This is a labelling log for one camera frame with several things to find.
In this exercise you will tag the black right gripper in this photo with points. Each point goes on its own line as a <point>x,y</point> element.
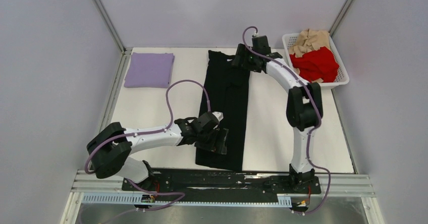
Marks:
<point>243,51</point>

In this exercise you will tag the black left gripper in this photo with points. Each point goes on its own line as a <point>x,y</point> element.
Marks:
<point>217,146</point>

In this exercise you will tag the black t shirt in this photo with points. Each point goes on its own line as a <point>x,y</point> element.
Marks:
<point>228,91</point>

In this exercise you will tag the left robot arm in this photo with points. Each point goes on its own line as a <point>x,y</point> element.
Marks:
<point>110,151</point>

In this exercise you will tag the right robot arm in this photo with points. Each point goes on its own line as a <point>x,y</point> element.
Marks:
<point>304,109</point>

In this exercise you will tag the beige t shirt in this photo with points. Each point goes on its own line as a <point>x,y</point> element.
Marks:
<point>309,40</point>

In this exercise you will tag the red t shirt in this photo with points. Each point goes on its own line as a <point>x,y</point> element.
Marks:
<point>316,66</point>

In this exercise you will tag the folded purple t shirt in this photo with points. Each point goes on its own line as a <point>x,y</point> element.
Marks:
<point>149,70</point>

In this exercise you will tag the white plastic basket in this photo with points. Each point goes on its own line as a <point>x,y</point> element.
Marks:
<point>342,77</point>

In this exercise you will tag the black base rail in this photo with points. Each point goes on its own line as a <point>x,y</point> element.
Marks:
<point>227,186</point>

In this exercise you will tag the right aluminium frame post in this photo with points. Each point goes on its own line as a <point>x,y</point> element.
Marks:
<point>340,16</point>

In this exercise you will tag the aluminium frame post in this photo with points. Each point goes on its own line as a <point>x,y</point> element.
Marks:
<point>110,26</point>
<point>340,16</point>

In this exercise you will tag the left aluminium frame post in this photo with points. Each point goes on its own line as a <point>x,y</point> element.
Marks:
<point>110,26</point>

